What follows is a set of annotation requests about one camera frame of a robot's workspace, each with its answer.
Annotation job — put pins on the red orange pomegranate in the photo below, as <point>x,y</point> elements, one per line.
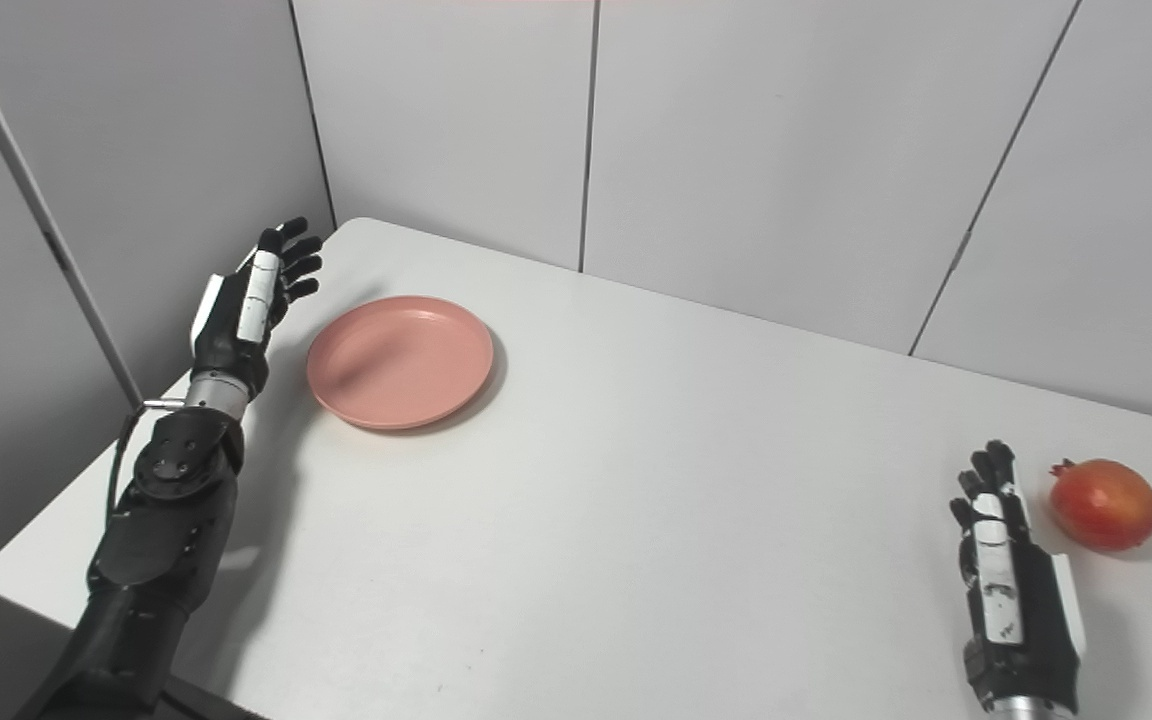
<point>1106,505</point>

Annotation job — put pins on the pink round plate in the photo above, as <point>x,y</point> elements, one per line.
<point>396,365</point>

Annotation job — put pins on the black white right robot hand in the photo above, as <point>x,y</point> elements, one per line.
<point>1041,620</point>

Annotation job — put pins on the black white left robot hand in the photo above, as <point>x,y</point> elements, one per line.
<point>226,335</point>

